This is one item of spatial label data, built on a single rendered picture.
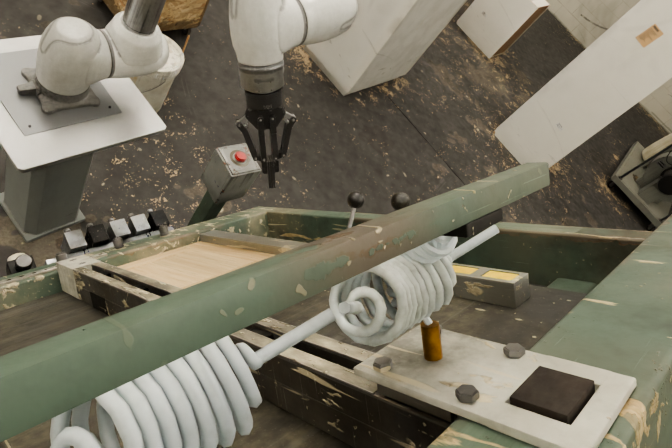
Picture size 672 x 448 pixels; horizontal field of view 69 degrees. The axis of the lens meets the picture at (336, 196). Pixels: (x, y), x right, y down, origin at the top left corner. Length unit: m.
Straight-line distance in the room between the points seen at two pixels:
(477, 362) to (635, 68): 4.17
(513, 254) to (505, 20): 5.04
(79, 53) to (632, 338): 1.53
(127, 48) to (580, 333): 1.52
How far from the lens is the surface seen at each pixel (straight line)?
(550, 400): 0.39
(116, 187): 2.61
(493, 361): 0.44
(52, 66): 1.72
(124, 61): 1.76
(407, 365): 0.44
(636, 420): 0.41
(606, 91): 4.58
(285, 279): 0.22
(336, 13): 1.05
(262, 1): 0.94
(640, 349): 0.49
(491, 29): 6.04
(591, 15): 9.05
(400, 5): 3.44
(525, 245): 1.04
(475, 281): 0.83
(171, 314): 0.20
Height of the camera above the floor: 2.12
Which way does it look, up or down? 43 degrees down
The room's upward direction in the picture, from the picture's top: 42 degrees clockwise
